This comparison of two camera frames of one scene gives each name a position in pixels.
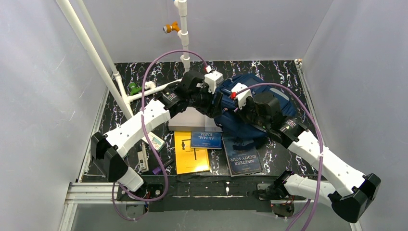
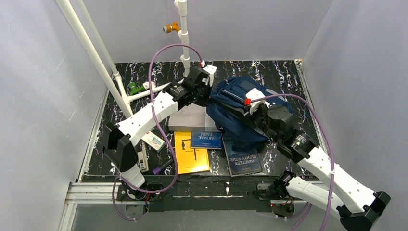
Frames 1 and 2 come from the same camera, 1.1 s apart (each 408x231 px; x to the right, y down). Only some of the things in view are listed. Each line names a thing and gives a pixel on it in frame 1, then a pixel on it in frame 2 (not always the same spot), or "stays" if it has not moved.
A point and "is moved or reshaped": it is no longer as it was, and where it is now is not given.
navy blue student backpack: [236, 93] is moved or reshaped
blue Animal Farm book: [206, 140] stays
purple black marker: [158, 170] stays
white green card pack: [157, 143] stays
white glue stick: [143, 159] stays
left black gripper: [207, 100] → [201, 94]
